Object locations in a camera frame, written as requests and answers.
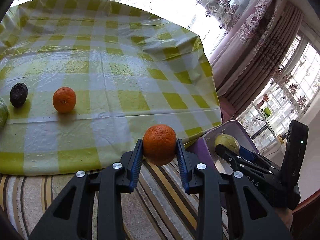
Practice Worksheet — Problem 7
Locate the large yellow-green fruit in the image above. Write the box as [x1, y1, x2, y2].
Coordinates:
[214, 133, 240, 155]

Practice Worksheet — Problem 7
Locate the small orange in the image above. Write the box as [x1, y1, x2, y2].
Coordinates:
[143, 124, 176, 166]

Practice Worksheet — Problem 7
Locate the dark passion fruit back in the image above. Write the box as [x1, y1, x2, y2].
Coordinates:
[9, 82, 28, 108]

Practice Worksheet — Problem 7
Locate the pink plastic stool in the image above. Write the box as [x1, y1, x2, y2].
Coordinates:
[219, 97, 236, 124]

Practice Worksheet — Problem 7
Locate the green round fruit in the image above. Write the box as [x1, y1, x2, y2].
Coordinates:
[0, 98, 9, 128]

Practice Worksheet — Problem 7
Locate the striped plush seat cover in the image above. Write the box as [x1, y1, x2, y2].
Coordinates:
[1, 160, 199, 239]

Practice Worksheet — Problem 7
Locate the green object on table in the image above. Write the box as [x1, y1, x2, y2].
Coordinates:
[263, 107, 272, 116]

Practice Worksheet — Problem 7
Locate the person's right hand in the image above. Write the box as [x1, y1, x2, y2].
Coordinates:
[274, 208, 293, 230]

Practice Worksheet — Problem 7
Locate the yellow checked plastic tablecloth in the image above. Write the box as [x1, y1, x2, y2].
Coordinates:
[1, 0, 221, 176]

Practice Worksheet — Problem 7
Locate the small glass side table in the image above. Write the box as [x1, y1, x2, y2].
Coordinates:
[251, 101, 283, 145]

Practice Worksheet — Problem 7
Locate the small pink fan ornament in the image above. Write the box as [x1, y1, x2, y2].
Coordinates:
[257, 94, 270, 109]

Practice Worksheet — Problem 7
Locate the purple cardboard box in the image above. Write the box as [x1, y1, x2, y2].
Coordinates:
[187, 120, 259, 174]

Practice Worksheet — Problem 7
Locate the pink patterned curtain right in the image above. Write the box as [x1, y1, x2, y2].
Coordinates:
[210, 0, 303, 118]

